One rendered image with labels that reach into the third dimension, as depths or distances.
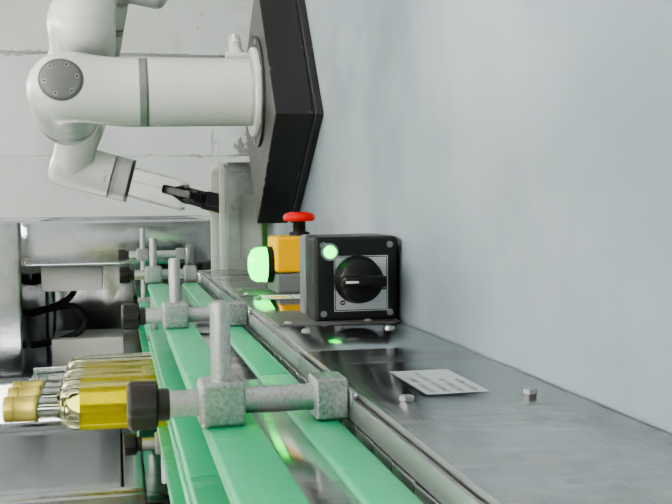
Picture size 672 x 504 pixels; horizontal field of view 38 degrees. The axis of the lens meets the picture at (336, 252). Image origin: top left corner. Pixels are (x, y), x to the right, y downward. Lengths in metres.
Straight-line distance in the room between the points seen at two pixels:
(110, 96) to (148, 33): 3.95
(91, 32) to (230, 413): 0.90
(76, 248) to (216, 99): 1.18
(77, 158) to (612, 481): 1.37
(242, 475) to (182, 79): 0.94
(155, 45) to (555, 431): 4.88
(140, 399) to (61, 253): 1.92
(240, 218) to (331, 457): 1.19
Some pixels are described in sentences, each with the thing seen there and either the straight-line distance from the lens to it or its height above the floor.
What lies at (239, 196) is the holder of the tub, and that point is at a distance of 1.69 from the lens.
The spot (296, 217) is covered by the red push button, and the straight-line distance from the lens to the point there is 1.21.
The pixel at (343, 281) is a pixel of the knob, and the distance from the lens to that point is 0.88.
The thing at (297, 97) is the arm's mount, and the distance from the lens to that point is 1.29.
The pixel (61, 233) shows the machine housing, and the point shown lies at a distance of 2.49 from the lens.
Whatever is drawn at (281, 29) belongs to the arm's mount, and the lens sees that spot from 1.37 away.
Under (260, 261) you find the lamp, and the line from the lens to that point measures 1.20.
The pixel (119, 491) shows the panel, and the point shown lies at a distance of 1.39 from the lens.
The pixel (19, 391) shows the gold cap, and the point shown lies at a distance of 1.42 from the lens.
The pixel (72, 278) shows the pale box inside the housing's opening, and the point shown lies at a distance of 2.59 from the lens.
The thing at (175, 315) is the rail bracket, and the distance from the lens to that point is 1.04.
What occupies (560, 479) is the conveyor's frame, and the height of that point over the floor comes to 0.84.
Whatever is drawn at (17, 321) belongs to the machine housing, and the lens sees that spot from 2.51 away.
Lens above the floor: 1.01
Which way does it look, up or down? 13 degrees down
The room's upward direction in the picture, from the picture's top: 91 degrees counter-clockwise
